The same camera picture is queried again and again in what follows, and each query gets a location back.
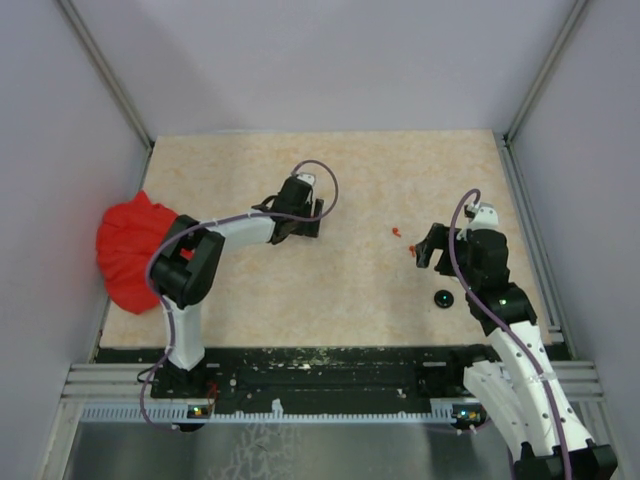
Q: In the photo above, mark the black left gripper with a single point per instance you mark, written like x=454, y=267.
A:
x=310, y=229

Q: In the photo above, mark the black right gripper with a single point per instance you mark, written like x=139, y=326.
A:
x=438, y=237

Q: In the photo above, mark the black round charging case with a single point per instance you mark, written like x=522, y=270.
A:
x=443, y=299

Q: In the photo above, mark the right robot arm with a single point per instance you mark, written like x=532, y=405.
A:
x=520, y=391

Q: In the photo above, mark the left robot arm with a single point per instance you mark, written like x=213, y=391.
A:
x=182, y=271

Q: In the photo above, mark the red crumpled cloth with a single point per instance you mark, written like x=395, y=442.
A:
x=128, y=235

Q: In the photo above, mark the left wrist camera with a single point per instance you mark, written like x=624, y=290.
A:
x=308, y=178

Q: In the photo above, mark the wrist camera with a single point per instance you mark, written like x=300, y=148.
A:
x=308, y=178
x=480, y=215

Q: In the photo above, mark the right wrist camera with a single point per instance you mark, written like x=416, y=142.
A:
x=480, y=215

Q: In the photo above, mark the aluminium side rail right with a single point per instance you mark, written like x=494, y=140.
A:
x=556, y=318

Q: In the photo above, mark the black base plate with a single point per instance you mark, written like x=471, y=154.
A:
x=305, y=380

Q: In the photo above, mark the white slotted cable duct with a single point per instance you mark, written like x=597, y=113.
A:
x=459, y=415

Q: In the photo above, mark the aluminium corner post right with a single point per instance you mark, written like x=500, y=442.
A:
x=563, y=39

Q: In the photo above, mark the aluminium corner post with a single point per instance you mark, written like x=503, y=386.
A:
x=105, y=71
x=563, y=39

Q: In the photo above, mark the aluminium corner post left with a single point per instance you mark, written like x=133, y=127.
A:
x=105, y=71

